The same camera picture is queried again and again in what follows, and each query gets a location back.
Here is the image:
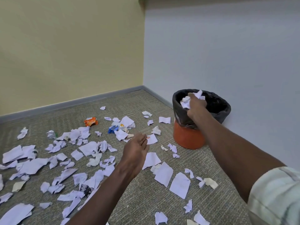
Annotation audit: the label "person's right hand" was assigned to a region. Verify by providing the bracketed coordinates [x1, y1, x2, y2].
[187, 92, 208, 122]

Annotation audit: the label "person's left hand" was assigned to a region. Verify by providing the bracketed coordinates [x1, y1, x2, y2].
[118, 133, 150, 179]

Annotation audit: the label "white paper wad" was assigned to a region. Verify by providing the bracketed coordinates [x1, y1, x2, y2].
[180, 90, 206, 109]

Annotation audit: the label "person's right forearm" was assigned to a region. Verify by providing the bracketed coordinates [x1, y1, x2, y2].
[191, 116, 287, 204]

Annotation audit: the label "person's left forearm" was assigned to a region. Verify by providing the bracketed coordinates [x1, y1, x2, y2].
[67, 169, 136, 225]

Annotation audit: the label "black plastic bin liner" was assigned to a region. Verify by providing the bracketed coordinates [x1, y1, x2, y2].
[172, 89, 231, 129]

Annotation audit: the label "orange waste bin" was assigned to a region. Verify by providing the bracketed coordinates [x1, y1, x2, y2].
[173, 119, 206, 150]

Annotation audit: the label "orange snack wrapper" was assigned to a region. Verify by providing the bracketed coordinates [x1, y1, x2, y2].
[84, 117, 98, 127]

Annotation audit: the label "scattered white paper scraps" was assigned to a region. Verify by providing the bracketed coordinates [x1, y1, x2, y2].
[0, 106, 218, 225]

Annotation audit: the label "black printed paper piece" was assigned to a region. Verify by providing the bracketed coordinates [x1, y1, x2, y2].
[79, 184, 94, 197]

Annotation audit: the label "beige paper piece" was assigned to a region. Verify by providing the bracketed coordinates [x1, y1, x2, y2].
[12, 181, 27, 193]
[203, 178, 218, 190]

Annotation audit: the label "pale striped shirt sleeve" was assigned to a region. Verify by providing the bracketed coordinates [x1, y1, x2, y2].
[247, 166, 300, 225]

